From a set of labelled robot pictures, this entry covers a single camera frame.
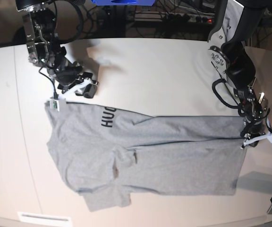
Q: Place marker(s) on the white label strip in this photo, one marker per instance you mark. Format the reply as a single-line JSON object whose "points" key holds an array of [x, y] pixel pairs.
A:
{"points": [[41, 219]]}

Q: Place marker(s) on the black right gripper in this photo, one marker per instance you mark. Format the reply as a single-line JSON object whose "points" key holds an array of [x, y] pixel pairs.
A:
{"points": [[68, 74]]}

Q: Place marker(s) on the grey T-shirt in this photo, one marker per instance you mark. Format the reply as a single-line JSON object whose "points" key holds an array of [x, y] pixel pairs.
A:
{"points": [[105, 154]]}

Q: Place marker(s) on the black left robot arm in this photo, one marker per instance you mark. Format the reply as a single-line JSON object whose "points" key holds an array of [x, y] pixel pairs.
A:
{"points": [[235, 21]]}

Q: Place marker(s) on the blue plastic box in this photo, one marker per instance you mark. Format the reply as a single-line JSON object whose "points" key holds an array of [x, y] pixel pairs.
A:
{"points": [[123, 2]]}

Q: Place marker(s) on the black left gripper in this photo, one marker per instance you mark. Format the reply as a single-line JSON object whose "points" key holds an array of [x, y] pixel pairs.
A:
{"points": [[254, 116]]}

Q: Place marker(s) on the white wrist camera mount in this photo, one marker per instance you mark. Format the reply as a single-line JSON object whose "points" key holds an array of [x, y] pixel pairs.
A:
{"points": [[261, 138], [58, 101]]}

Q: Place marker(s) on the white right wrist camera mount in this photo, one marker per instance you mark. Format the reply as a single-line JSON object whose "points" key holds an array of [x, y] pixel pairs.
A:
{"points": [[58, 101]]}

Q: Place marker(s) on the white power strip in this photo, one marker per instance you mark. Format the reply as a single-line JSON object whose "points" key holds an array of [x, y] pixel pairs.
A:
{"points": [[191, 18]]}

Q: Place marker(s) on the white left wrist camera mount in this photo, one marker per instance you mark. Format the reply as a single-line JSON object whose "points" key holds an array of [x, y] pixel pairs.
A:
{"points": [[261, 138]]}

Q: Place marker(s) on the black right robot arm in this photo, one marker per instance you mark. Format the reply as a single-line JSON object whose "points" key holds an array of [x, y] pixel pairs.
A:
{"points": [[47, 51]]}

